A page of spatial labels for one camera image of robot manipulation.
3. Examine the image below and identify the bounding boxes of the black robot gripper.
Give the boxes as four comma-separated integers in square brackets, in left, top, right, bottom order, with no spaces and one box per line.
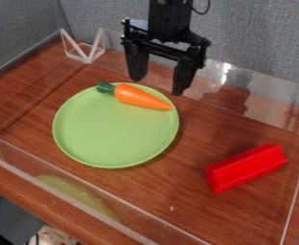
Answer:
[121,0,211,96]

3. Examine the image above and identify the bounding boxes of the orange toy carrot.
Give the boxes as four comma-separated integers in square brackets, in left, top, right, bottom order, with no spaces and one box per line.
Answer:
[96,80,172,110]

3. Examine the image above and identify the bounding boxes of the green round plate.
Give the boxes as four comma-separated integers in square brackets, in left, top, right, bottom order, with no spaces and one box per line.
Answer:
[51,87,178,169]

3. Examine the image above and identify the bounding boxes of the red plastic block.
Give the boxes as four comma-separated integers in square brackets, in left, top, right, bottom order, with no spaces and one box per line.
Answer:
[204,144,287,193]

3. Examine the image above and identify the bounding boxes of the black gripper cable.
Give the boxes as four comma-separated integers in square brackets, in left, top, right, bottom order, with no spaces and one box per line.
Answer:
[185,0,211,16]

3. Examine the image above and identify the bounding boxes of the clear acrylic enclosure walls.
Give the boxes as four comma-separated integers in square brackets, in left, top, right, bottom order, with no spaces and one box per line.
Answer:
[0,30,299,245]

